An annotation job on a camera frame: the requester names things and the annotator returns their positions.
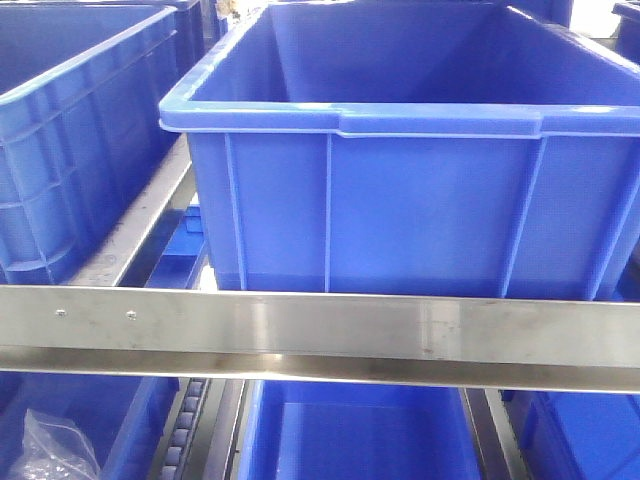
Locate large blue bin centre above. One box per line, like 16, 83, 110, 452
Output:
159, 1, 639, 300

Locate large blue bin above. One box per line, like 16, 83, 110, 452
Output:
1, 1, 178, 284
159, 1, 639, 300

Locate blue bin centre left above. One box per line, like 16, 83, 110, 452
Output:
238, 381, 481, 479

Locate roller track strip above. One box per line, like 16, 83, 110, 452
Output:
159, 378, 210, 480

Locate blue bin far left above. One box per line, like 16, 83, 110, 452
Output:
1, 372, 179, 479

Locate large blue bin left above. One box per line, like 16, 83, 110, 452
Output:
1, 1, 178, 284

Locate blue bin centre right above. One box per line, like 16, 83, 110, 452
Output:
501, 390, 639, 479

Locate clear plastic bag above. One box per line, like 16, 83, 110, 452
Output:
6, 409, 101, 479

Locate blue bin far back right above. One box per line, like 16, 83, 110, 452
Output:
612, 1, 640, 63

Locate steel divider rail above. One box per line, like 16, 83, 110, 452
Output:
67, 135, 196, 287

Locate upper steel shelf rail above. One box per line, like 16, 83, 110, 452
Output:
1, 286, 639, 393

